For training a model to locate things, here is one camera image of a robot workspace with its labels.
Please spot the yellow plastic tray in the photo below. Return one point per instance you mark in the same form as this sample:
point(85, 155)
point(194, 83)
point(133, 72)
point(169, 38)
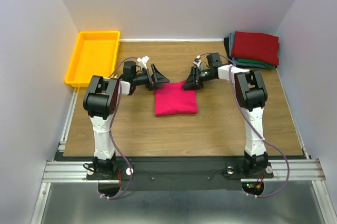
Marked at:
point(95, 53)

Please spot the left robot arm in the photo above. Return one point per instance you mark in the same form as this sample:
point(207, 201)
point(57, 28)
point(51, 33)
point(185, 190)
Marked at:
point(100, 102)

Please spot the folded blue grey t shirt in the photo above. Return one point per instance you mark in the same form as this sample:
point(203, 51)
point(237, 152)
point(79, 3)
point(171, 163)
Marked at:
point(231, 43)

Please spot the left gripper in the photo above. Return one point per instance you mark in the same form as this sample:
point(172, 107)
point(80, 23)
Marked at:
point(157, 78)

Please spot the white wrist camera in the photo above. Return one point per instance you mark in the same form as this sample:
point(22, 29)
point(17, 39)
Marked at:
point(142, 62)
point(197, 62)

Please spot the aluminium frame rail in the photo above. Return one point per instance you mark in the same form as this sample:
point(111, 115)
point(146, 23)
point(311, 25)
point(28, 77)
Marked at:
point(294, 194)

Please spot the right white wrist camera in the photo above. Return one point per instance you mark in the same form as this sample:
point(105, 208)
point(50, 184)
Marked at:
point(197, 62)

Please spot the folded red t shirt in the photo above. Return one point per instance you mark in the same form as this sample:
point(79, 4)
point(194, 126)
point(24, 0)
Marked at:
point(256, 46)

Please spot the folded green t shirt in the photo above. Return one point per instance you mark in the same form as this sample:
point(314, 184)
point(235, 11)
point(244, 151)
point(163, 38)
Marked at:
point(253, 63)

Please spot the pink t shirt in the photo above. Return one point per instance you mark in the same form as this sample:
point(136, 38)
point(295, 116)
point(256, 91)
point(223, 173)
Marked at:
point(172, 99)

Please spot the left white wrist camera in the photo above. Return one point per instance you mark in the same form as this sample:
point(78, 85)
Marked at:
point(142, 62)

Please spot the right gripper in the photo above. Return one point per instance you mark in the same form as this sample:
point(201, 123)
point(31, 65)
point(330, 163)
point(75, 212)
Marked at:
point(194, 81)

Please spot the folded black t shirt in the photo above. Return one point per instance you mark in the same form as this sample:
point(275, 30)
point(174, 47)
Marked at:
point(226, 45)

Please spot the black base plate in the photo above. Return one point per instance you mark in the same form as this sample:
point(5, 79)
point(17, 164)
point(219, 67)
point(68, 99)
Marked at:
point(174, 173)

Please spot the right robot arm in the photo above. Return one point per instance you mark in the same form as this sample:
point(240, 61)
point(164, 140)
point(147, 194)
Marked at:
point(250, 95)

